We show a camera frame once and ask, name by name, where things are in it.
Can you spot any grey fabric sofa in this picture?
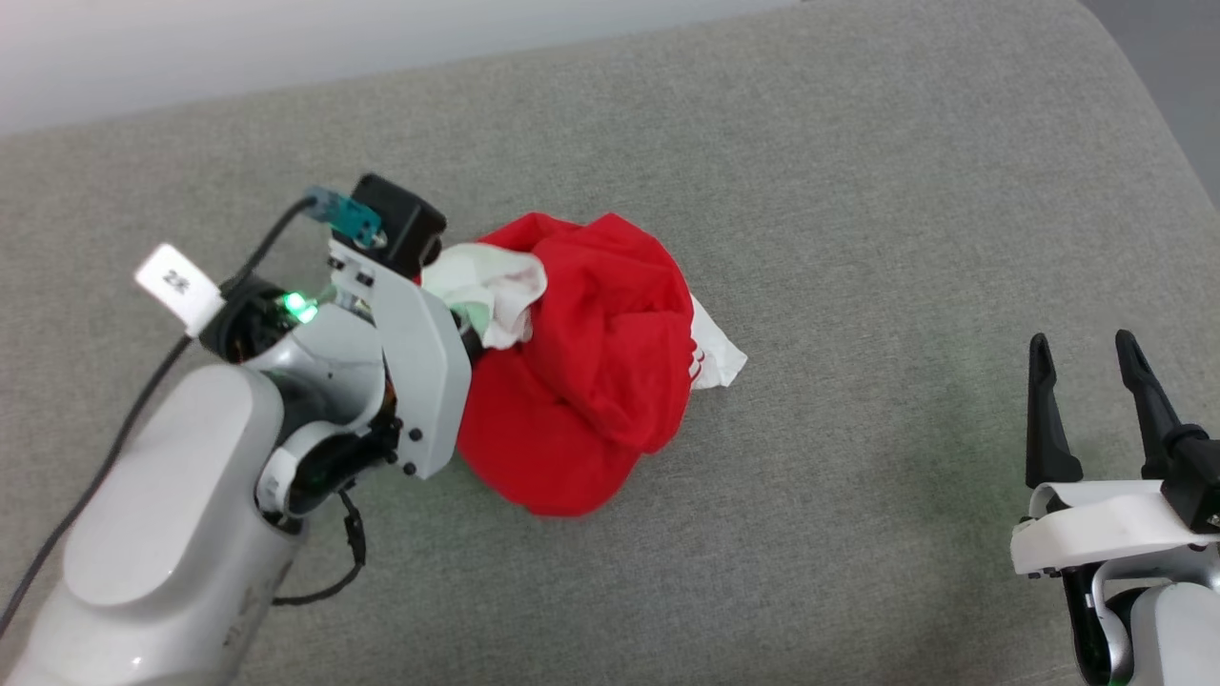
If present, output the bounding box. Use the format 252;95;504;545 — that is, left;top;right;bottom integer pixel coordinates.
0;0;1220;686

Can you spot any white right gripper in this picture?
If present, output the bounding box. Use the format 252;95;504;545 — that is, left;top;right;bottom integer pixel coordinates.
1010;330;1220;577

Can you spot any teal cable plug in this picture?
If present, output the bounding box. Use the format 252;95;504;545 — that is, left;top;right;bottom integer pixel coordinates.
305;188;384;246

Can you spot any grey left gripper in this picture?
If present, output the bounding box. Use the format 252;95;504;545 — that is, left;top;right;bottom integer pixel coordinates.
329;238;475;480

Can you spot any white paper cable label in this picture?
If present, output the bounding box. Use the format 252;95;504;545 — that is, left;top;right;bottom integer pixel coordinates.
134;243;226;338

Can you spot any long black camera cable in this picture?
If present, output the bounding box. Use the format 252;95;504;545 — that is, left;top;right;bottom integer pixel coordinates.
0;195;317;639

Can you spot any red and white jersey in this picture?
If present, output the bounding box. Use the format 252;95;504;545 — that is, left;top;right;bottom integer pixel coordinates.
421;212;748;518

